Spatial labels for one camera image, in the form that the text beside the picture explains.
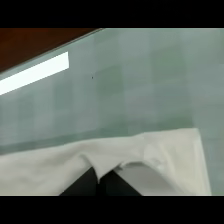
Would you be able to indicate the white garment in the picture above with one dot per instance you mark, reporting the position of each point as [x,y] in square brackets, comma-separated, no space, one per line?
[160,156]

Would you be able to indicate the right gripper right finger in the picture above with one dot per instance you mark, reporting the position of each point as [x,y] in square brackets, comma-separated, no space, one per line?
[116,185]

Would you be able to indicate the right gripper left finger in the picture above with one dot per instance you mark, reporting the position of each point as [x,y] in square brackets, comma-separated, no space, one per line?
[83,185]

